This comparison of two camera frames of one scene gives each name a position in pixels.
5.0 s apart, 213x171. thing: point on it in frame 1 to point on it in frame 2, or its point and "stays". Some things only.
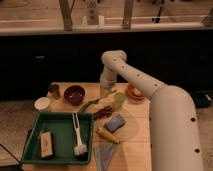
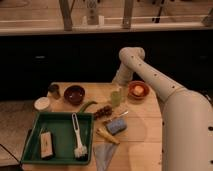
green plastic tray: (63, 137) stays
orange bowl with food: (135, 93) stays
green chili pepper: (85, 104) stays
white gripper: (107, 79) to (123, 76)
